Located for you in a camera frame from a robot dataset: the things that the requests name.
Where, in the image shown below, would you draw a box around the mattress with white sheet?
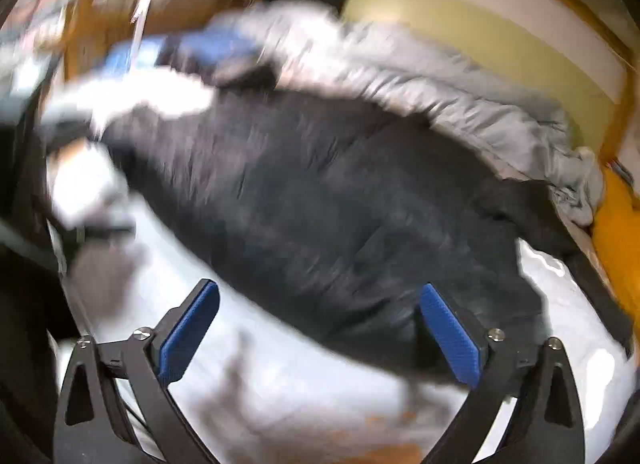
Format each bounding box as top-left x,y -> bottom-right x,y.
50,214 -> 631,464

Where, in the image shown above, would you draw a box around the grey duvet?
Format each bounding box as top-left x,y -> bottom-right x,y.
210,2 -> 606,227

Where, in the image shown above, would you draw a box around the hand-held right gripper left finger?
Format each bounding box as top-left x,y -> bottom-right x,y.
52,279 -> 221,464

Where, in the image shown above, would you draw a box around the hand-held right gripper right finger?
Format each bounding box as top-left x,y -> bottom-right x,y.
419,284 -> 586,464

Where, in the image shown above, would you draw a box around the blue pillow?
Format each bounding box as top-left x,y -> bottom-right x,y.
107,29 -> 261,75

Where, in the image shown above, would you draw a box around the wooden bed frame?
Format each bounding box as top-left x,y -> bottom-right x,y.
62,0 -> 640,165

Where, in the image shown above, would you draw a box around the yellow pillow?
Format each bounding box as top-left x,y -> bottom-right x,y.
592,164 -> 640,315

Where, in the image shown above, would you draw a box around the dark grey trousers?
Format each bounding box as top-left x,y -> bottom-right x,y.
100,87 -> 636,390

